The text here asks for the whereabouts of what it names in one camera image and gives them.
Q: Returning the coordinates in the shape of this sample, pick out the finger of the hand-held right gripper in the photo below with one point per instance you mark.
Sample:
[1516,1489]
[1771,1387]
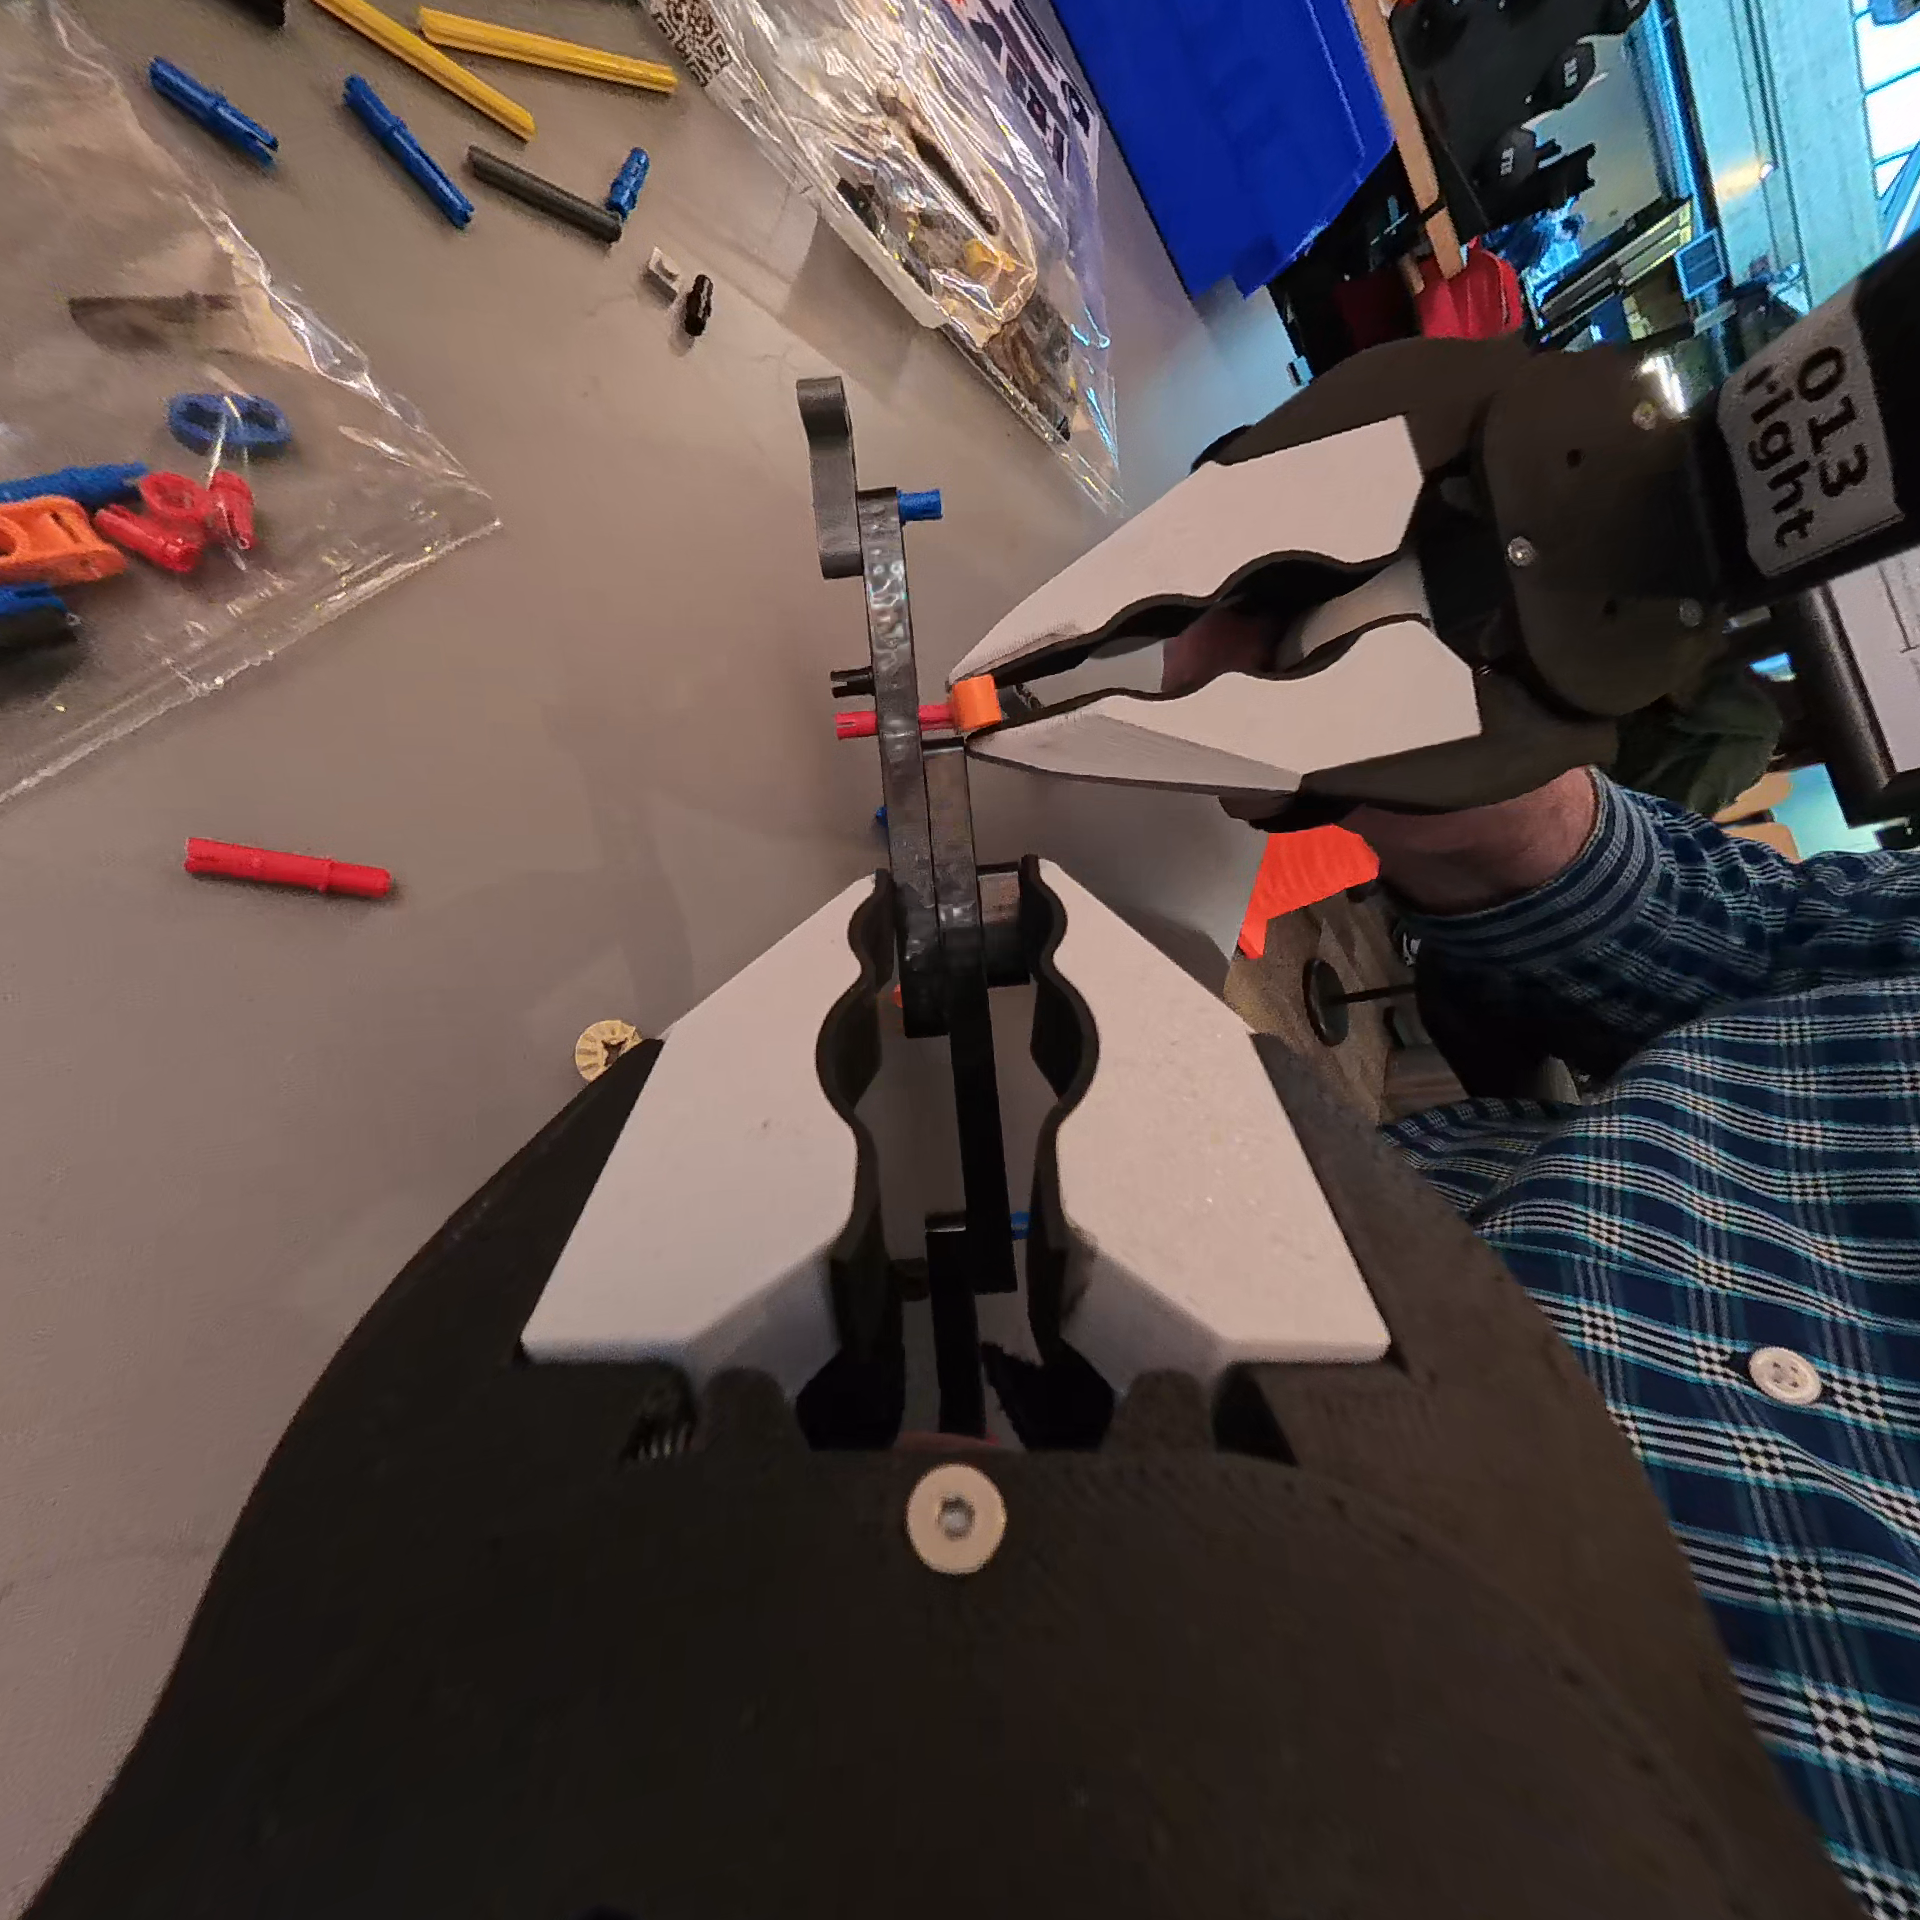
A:
[1348,704]
[1275,510]

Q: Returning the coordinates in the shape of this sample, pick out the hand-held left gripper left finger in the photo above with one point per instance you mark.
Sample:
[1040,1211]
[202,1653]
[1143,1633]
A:
[705,1201]

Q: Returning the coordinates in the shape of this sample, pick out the person's right hand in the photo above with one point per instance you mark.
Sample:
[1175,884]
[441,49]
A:
[1471,833]

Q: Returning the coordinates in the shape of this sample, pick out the blue lego pin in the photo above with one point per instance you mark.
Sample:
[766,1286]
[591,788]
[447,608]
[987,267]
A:
[214,112]
[627,180]
[407,148]

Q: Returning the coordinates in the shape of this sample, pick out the tan lego gear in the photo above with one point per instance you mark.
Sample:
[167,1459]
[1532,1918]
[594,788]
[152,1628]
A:
[604,1049]

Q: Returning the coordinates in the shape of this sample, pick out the black lego technic assembly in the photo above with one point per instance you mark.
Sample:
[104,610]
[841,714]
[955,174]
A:
[900,675]

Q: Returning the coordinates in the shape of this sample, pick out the long yellow lego axle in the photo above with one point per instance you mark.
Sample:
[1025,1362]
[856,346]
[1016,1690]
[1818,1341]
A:
[547,52]

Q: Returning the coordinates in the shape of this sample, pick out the dark grey lego axle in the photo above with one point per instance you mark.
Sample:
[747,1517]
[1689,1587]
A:
[544,195]

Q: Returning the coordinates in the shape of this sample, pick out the clear bag small lego parts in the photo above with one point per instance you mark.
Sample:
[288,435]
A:
[299,451]

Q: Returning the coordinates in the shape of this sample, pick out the wooden post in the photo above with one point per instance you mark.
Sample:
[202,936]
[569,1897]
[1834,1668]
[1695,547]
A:
[1402,136]

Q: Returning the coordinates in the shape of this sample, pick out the person's right forearm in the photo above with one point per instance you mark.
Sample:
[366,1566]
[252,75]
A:
[1651,931]

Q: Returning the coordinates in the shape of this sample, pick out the blue plastic storage bin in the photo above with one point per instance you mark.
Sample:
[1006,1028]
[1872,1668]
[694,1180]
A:
[1230,136]

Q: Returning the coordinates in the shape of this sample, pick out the orange lego connector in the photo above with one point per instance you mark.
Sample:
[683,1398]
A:
[975,702]

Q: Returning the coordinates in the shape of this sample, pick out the dark green cloth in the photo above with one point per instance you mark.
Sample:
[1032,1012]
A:
[1695,733]

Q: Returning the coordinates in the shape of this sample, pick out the person's torso plaid shirt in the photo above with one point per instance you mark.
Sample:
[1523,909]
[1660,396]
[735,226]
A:
[1723,1348]

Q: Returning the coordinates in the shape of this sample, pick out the black dumbbell rack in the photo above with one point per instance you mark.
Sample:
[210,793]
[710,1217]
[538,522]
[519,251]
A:
[1516,148]

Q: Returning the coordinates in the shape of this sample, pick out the large clear bag lego parts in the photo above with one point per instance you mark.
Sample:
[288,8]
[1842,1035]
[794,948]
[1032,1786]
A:
[961,253]

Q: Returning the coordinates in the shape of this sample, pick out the red lego pin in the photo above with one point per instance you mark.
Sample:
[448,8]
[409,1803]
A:
[283,867]

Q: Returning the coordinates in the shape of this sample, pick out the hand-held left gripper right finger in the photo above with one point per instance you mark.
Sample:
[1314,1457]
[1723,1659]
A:
[1215,1201]

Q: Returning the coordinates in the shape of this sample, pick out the orange plastic object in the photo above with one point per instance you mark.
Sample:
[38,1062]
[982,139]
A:
[1306,891]

